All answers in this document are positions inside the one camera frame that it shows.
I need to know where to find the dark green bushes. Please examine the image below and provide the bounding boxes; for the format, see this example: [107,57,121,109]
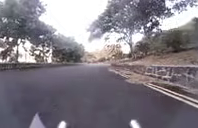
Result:
[133,12,198,55]

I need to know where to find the tall leafy tree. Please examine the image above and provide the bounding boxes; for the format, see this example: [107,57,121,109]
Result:
[86,0,175,60]

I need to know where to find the grey stone wall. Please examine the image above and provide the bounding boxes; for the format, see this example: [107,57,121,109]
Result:
[110,62,198,93]

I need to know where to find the double white painted line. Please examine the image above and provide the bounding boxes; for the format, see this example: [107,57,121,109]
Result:
[142,82,198,115]

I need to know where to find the row of leafy trees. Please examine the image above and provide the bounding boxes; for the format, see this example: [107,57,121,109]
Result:
[0,0,87,64]

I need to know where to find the white building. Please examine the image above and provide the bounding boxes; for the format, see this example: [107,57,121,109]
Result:
[0,37,53,64]

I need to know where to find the grey asphalt road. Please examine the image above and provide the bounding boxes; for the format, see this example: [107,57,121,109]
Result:
[0,63,198,128]

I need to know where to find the brown dirt verge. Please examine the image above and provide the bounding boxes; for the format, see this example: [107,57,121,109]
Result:
[108,67,198,102]

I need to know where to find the low grey wall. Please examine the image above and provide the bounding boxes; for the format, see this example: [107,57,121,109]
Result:
[0,61,85,73]

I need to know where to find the brown earth slope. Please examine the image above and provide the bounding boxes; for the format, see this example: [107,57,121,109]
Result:
[119,48,198,67]

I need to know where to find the robot's own part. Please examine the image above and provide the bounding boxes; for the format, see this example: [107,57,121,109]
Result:
[129,119,142,128]
[57,120,68,128]

